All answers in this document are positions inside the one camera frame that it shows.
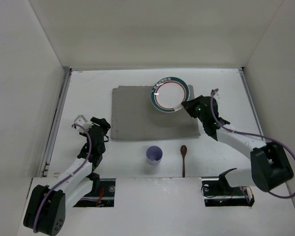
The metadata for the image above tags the white plate green red rim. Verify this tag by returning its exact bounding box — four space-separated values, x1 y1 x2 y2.
150 77 190 113

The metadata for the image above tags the grey cloth placemat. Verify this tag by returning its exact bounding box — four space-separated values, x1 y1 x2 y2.
110 86 200 142

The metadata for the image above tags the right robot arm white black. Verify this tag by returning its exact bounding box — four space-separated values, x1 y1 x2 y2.
182 95 294 192

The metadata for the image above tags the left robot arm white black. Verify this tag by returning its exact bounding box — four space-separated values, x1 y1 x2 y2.
23 115 111 236

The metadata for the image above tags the brown wooden spoon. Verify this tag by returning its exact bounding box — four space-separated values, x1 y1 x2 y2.
180 145 187 178

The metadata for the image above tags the lilac plastic cup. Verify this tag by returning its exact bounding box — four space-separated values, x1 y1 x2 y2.
146 146 163 166

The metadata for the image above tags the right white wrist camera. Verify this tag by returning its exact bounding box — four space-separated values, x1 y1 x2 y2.
210 88 220 103

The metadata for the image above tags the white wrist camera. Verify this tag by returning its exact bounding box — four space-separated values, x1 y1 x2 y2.
210 88 220 103
71 115 93 133

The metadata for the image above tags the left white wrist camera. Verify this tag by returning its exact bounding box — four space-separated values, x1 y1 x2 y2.
71 115 93 133

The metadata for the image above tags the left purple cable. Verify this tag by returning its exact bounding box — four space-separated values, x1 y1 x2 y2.
32 124 93 234

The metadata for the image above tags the purple cable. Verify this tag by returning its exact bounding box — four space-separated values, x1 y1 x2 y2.
210 89 295 199
32 124 93 234

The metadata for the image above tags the right aluminium frame rail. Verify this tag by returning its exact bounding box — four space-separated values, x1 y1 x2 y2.
238 67 264 135

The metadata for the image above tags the aluminium frame rail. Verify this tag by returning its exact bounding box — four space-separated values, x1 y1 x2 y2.
238 67 264 135
35 66 72 177

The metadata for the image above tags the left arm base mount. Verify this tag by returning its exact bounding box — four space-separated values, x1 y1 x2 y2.
74 173 116 208

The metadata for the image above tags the left aluminium frame rail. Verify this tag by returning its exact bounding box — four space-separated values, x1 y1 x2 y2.
35 66 72 177

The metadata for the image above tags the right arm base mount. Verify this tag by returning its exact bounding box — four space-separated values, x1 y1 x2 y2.
201 168 255 207

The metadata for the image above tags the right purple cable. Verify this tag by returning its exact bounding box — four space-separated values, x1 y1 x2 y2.
210 89 295 199

